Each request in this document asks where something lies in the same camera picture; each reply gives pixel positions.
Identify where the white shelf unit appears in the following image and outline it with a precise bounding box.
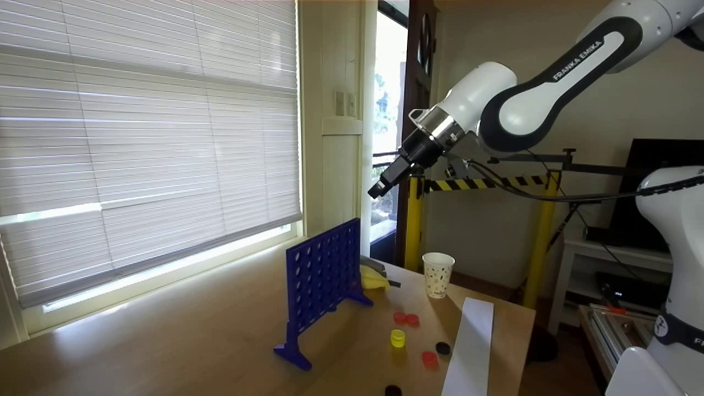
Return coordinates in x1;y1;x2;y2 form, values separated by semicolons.
548;236;680;339

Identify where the stack of books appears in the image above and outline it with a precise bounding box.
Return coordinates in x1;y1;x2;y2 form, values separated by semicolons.
580;302;663;384

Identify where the black device on shelf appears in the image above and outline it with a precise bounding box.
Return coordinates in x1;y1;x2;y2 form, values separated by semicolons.
593;272;674;310

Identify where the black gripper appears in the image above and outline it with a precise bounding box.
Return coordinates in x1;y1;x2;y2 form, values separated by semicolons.
365;127;452;201

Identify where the white dotted paper cup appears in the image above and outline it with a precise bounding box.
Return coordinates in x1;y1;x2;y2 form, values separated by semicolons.
420;251;457;302

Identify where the yellow black striped barrier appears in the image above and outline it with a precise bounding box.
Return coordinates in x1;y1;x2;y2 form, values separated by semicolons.
403;167;564;310

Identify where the blue gameboard with holes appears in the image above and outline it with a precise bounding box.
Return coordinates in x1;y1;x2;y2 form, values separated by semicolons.
273;217;376;374

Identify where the white window blind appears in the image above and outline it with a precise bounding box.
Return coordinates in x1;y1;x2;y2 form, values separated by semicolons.
0;0;304;310

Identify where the black monitor screen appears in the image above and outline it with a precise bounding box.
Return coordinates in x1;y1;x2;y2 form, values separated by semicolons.
606;137;704;255

